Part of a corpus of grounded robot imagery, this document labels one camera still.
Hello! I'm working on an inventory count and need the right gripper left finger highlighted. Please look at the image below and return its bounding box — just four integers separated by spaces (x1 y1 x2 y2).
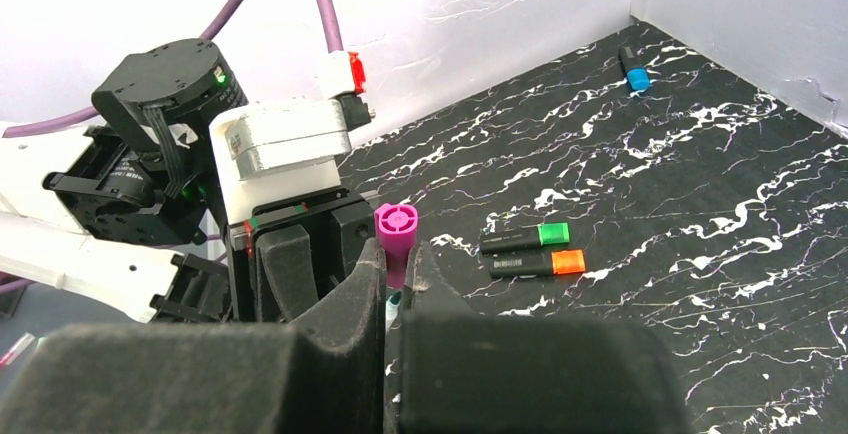
1 240 385 433

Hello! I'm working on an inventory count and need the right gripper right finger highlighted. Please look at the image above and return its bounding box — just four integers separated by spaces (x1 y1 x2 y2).
397 244 689 433

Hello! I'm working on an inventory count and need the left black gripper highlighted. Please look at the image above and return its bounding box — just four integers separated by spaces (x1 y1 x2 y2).
225 187 375 323

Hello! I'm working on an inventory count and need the purple pen cap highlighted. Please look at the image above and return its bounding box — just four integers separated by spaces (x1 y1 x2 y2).
374 203 419 289

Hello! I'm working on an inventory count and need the orange black highlighter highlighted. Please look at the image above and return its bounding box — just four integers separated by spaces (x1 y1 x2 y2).
489 249 586 278

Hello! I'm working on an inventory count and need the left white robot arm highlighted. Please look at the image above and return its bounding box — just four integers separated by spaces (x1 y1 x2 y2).
1 38 375 323

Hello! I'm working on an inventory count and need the blue capped black marker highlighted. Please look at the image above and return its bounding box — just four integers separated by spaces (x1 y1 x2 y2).
619 46 651 92

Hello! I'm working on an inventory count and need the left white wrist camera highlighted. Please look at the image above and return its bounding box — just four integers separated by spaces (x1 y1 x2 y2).
209 97 372 226

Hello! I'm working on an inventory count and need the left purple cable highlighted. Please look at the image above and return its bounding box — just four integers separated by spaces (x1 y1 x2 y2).
0 0 367 296

